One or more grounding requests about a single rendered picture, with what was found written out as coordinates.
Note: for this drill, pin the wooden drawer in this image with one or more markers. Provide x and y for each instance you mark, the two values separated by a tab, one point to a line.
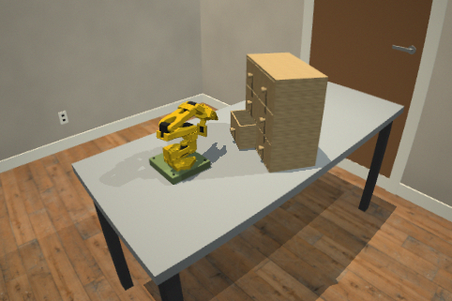
267	89
263	143
253	72
266	120
252	102
243	128

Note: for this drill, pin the wooden chest of drawers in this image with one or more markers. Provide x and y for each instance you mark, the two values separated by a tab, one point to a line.
298	110

